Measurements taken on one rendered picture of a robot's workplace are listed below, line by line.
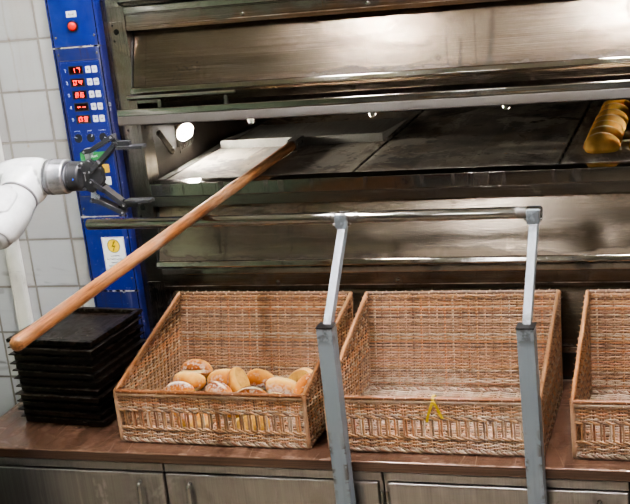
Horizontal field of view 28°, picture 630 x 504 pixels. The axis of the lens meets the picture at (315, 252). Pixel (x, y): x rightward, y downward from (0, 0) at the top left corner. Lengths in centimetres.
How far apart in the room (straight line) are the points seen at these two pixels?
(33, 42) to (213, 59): 57
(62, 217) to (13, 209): 80
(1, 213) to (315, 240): 95
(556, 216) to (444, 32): 58
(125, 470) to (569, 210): 138
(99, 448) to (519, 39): 156
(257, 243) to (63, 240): 64
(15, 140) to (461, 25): 141
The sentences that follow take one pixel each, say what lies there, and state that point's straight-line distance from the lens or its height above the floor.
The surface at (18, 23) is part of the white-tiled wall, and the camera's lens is 383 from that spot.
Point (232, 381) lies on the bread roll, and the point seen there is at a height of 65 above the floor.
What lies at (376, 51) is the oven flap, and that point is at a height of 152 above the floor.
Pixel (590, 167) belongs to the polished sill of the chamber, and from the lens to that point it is 338.
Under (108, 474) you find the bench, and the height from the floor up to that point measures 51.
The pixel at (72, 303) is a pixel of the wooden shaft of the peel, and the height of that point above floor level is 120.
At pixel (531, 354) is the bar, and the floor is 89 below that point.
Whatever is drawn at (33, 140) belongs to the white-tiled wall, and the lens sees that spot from 388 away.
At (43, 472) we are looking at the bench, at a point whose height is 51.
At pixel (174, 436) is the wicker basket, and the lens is 344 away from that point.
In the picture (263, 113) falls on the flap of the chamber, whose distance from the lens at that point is 339.
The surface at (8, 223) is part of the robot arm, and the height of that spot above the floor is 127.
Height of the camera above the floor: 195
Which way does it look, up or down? 16 degrees down
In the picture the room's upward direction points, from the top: 6 degrees counter-clockwise
